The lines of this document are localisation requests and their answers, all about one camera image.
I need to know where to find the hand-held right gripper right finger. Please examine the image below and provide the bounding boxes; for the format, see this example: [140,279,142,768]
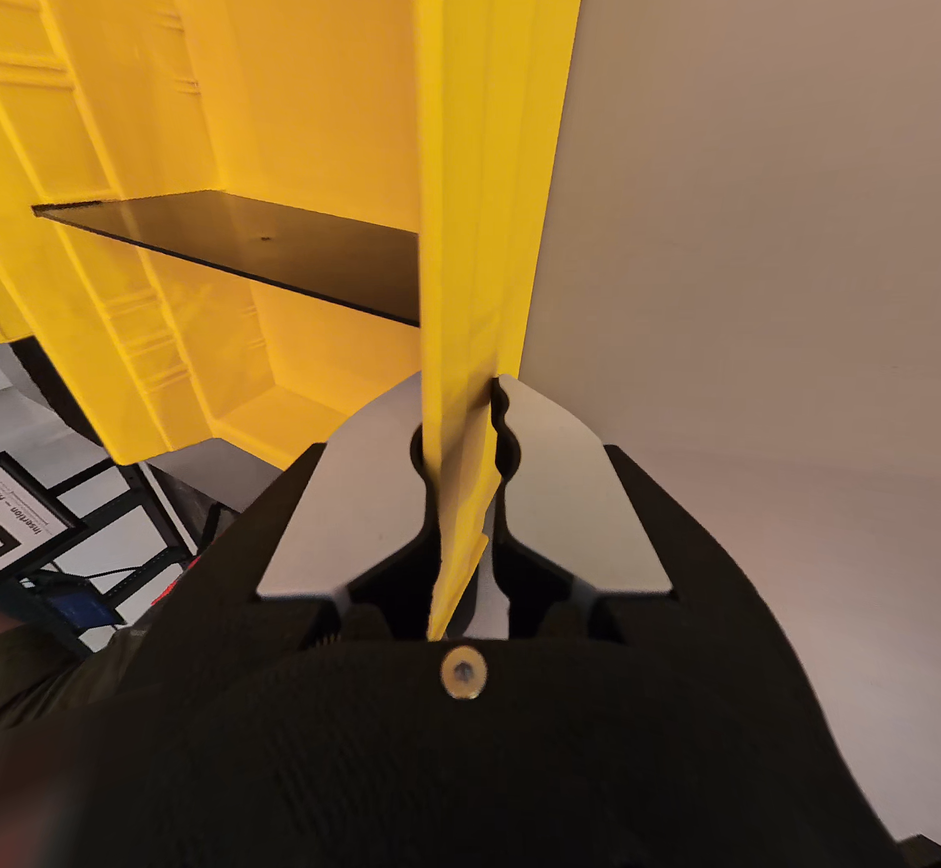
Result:
[491,374,675,597]

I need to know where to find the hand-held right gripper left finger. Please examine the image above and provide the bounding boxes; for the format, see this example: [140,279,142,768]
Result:
[256,370,442,603]

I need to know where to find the yellow plastic bin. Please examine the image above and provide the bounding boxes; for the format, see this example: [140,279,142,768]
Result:
[0,0,595,643]

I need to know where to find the black bin divider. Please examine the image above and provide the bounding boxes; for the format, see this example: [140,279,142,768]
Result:
[33,189,421,327]

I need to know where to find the blue box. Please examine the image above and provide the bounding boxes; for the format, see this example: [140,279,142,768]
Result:
[40,577,126,630]

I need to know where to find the black framed marker sign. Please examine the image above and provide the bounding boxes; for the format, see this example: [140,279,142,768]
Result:
[0,450,88,576]

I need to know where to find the olive green shirt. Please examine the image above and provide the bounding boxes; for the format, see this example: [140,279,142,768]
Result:
[0,614,155,733]

